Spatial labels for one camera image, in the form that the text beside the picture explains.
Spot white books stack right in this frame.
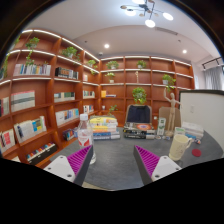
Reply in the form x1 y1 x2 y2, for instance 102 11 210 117
174 122 204 139

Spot black office chair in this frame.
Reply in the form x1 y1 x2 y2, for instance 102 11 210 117
125 104 152 123

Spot grey window curtain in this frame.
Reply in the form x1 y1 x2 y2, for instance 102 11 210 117
204 66 224 90

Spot wooden bookshelf wall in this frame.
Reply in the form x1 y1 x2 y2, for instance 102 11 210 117
0 29 194 163

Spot stack of colourful books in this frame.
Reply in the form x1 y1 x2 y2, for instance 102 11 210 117
90 116 120 140

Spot potted plant centre shelf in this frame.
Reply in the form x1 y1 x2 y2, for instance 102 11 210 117
132 87 147 105

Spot dark board game boxes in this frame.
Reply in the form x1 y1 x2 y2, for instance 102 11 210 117
123 122 155 139

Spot wooden artist mannequin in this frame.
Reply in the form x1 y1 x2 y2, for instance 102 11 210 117
164 88 182 137

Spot ceiling chandelier lamp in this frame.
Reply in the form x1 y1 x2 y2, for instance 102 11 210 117
120 0 173 28

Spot green white small box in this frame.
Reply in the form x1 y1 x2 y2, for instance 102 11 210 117
157 117 166 136

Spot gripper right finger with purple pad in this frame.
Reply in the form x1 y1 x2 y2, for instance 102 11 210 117
133 145 181 185

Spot red round coaster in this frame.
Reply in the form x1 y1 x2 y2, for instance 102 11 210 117
192 149 202 157

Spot tan chair back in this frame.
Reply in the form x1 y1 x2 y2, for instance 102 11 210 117
159 107 181 129

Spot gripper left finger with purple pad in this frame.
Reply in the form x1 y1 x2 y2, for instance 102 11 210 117
44 145 93 186

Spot clear plastic water bottle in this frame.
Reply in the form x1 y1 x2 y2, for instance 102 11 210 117
77 113 97 165

